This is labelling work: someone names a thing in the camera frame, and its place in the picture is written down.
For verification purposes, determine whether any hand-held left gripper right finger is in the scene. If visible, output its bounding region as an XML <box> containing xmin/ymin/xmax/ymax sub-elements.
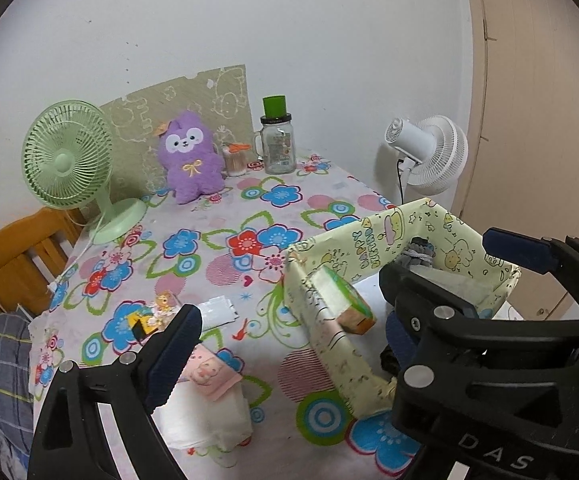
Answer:
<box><xmin>382</xmin><ymin>309</ymin><xmax>421</xmax><ymax>378</ymax></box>

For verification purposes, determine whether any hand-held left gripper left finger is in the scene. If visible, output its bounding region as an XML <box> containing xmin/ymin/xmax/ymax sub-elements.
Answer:
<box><xmin>27</xmin><ymin>304</ymin><xmax>203</xmax><ymax>480</ymax></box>

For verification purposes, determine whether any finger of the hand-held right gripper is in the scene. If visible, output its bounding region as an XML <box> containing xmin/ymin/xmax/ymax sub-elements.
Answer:
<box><xmin>379</xmin><ymin>262</ymin><xmax>579</xmax><ymax>386</ymax></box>
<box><xmin>483</xmin><ymin>229</ymin><xmax>579</xmax><ymax>331</ymax></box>

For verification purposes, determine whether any pink pouch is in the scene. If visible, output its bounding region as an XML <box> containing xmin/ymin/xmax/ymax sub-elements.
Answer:
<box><xmin>182</xmin><ymin>345</ymin><xmax>243</xmax><ymax>403</ymax></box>

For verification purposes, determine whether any yellow and black small item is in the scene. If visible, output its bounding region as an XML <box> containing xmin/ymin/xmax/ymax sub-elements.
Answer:
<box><xmin>130</xmin><ymin>312</ymin><xmax>163</xmax><ymax>343</ymax></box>

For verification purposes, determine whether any dark grey knitted item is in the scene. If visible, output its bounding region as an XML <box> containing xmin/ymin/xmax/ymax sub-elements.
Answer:
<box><xmin>399</xmin><ymin>235</ymin><xmax>437</xmax><ymax>273</ymax></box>

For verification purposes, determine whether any green and orange tissue pack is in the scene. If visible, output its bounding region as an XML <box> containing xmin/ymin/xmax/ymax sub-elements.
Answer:
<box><xmin>307</xmin><ymin>266</ymin><xmax>374</xmax><ymax>336</ymax></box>

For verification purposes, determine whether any yellow cartoon print storage box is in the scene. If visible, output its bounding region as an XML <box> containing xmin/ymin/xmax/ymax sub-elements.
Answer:
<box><xmin>284</xmin><ymin>199</ymin><xmax>523</xmax><ymax>418</ymax></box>

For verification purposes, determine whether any clear white tissue pack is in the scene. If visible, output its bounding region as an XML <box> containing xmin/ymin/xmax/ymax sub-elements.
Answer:
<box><xmin>152</xmin><ymin>382</ymin><xmax>253</xmax><ymax>448</ymax></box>

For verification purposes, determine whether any floral tablecloth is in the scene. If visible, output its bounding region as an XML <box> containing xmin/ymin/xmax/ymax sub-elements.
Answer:
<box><xmin>27</xmin><ymin>147</ymin><xmax>520</xmax><ymax>480</ymax></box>

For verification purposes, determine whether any white standing fan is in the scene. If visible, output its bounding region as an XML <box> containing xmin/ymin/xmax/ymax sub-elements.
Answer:
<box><xmin>377</xmin><ymin>115</ymin><xmax>470</xmax><ymax>206</ymax></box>

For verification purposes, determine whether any beige door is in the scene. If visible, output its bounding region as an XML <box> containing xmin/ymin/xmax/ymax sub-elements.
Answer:
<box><xmin>462</xmin><ymin>0</ymin><xmax>579</xmax><ymax>321</ymax></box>

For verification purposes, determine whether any wooden chair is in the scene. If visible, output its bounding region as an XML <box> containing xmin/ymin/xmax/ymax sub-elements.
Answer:
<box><xmin>0</xmin><ymin>207</ymin><xmax>85</xmax><ymax>318</ymax></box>

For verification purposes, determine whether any purple plush toy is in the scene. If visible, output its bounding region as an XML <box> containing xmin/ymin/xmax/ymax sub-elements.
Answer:
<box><xmin>157</xmin><ymin>111</ymin><xmax>225</xmax><ymax>206</ymax></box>

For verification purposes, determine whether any small toothpick holder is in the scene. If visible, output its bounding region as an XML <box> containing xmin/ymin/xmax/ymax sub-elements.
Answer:
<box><xmin>222</xmin><ymin>142</ymin><xmax>253</xmax><ymax>178</ymax></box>

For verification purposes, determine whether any glass jar with green lid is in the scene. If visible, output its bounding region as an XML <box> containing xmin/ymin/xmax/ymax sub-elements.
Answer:
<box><xmin>254</xmin><ymin>95</ymin><xmax>297</xmax><ymax>176</ymax></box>

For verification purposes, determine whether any green desk fan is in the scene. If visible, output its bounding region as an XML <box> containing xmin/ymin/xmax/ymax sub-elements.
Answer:
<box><xmin>22</xmin><ymin>101</ymin><xmax>148</xmax><ymax>246</ymax></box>

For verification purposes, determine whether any green patterned board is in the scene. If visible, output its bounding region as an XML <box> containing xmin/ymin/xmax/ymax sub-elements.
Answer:
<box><xmin>98</xmin><ymin>64</ymin><xmax>253</xmax><ymax>196</ymax></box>

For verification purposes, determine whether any black fan cable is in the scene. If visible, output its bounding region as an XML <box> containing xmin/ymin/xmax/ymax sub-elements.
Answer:
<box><xmin>395</xmin><ymin>157</ymin><xmax>407</xmax><ymax>206</ymax></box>

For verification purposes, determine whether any white fan cable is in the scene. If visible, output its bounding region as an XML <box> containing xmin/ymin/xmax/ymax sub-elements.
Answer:
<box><xmin>47</xmin><ymin>212</ymin><xmax>108</xmax><ymax>293</ymax></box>

